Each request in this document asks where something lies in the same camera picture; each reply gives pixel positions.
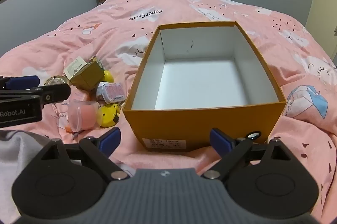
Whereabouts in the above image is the silver tin with pink label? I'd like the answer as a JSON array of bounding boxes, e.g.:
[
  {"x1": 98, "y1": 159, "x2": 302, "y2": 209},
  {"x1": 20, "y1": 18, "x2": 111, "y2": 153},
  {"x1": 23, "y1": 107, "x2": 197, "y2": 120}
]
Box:
[{"x1": 95, "y1": 82, "x2": 126, "y2": 104}]

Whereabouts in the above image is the grey clothing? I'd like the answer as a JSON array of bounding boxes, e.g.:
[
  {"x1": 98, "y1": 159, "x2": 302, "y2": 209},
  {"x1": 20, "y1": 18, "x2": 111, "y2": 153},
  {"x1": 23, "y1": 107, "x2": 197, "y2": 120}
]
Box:
[{"x1": 0, "y1": 130, "x2": 53, "y2": 212}]

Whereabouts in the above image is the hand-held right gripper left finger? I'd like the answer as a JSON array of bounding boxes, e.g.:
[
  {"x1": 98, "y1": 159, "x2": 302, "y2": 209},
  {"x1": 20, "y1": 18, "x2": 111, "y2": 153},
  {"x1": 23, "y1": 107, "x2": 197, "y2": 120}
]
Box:
[{"x1": 39, "y1": 127, "x2": 132, "y2": 181}]

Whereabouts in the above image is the yellow round toy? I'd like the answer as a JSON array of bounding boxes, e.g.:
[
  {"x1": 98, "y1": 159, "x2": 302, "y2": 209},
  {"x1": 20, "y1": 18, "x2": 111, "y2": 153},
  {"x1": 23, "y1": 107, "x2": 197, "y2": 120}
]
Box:
[{"x1": 100, "y1": 103, "x2": 122, "y2": 129}]

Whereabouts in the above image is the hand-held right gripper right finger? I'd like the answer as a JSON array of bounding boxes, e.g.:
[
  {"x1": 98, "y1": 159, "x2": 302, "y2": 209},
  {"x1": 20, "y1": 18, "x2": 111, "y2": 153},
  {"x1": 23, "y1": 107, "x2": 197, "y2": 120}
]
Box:
[{"x1": 201, "y1": 128, "x2": 293, "y2": 179}]

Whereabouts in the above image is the olive small cardboard box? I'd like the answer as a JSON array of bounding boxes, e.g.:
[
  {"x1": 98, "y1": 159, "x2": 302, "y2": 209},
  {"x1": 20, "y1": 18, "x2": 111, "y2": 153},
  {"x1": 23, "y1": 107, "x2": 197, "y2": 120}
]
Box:
[{"x1": 70, "y1": 56, "x2": 106, "y2": 92}]

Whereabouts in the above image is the pink printed blanket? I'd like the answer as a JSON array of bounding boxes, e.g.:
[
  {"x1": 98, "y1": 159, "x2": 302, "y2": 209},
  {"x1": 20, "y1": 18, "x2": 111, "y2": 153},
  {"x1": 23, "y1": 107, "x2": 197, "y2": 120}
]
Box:
[{"x1": 0, "y1": 0, "x2": 337, "y2": 217}]

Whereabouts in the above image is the pink plastic bottle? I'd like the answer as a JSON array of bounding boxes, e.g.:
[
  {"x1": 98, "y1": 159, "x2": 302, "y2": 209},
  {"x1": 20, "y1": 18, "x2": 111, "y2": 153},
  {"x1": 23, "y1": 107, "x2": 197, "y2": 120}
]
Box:
[{"x1": 66, "y1": 101, "x2": 103, "y2": 133}]

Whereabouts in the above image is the yellow bulb-shaped bottle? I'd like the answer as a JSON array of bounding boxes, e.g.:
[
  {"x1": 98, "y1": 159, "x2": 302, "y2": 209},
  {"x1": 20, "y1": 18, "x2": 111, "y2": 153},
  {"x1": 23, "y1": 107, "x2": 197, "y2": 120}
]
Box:
[{"x1": 101, "y1": 70, "x2": 115, "y2": 84}]

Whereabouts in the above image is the metal lidded jar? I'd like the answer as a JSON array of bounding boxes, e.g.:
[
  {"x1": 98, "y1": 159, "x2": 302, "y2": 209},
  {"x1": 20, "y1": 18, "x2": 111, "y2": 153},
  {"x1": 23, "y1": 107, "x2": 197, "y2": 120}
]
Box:
[{"x1": 43, "y1": 76, "x2": 71, "y2": 88}]

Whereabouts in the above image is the orange cardboard box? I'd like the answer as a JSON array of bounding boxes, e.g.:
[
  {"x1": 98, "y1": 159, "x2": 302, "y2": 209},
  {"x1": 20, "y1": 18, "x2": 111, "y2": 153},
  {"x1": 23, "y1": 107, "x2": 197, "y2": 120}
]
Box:
[{"x1": 122, "y1": 21, "x2": 287, "y2": 152}]

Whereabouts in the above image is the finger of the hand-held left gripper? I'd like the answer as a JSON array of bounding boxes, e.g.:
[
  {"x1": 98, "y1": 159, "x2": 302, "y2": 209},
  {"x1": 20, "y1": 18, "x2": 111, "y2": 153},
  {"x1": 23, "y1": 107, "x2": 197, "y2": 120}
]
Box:
[
  {"x1": 0, "y1": 76, "x2": 40, "y2": 90},
  {"x1": 0, "y1": 83, "x2": 71, "y2": 106}
]

